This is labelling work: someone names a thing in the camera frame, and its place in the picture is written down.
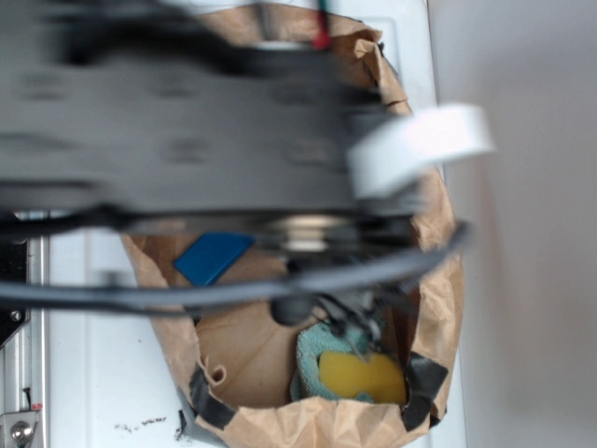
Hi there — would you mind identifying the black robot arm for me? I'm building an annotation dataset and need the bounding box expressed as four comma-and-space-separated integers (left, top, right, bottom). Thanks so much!
1, 1, 424, 239

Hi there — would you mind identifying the aluminium frame rail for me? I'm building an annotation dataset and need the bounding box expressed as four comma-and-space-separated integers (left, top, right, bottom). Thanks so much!
1, 237, 49, 447

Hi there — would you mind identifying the metal corner bracket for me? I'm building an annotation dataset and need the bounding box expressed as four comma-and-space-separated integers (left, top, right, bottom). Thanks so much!
1, 411, 43, 448

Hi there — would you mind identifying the blue paper piece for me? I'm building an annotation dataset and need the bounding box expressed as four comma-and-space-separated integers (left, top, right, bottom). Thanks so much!
174, 232, 255, 287

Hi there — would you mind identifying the grey cable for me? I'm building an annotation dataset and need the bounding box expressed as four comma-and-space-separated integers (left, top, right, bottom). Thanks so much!
0, 221, 472, 316

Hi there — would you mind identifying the yellow sponge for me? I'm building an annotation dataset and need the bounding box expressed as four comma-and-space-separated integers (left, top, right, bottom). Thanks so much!
318, 351, 408, 405

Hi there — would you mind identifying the teal cloth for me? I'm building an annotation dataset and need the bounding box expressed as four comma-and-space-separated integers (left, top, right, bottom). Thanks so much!
289, 316, 392, 403

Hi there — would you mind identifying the brown paper bag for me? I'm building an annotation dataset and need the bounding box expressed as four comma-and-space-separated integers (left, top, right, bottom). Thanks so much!
122, 15, 464, 447

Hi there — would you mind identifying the white flat ribbon cable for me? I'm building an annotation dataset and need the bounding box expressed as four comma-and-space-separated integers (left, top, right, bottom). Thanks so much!
345, 105, 496, 200

